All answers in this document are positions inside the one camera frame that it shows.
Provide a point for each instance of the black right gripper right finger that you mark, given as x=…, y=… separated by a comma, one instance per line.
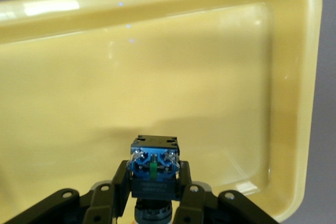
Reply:
x=194, y=203

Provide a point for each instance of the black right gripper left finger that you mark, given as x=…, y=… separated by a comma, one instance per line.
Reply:
x=102, y=203

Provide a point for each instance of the yellow push button switch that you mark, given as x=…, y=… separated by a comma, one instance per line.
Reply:
x=153, y=171

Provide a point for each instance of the yellow plastic tray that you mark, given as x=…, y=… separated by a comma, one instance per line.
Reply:
x=183, y=82

